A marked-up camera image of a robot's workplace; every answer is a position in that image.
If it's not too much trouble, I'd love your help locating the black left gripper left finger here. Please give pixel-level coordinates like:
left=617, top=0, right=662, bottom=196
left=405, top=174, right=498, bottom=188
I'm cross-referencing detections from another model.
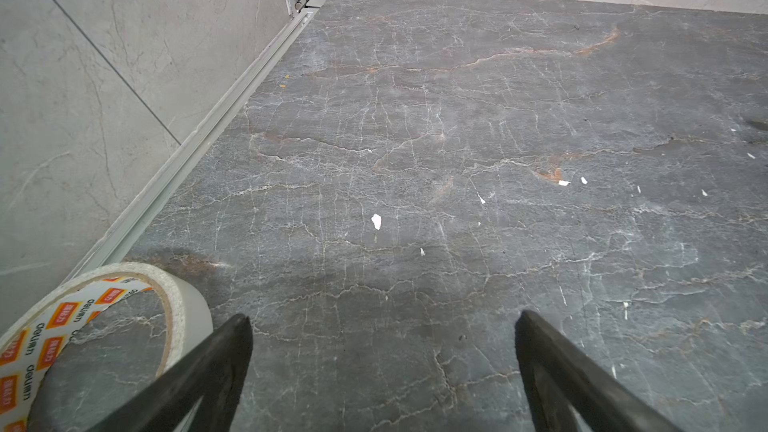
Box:
left=91, top=314, right=253, bottom=431

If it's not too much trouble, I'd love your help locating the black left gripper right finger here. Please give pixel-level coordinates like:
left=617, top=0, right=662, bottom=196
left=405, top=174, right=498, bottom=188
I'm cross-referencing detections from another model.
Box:
left=515, top=310, right=679, bottom=431

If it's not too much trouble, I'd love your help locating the white tape roll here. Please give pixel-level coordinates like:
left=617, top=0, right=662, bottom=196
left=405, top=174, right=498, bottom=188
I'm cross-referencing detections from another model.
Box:
left=1, top=262, right=213, bottom=431

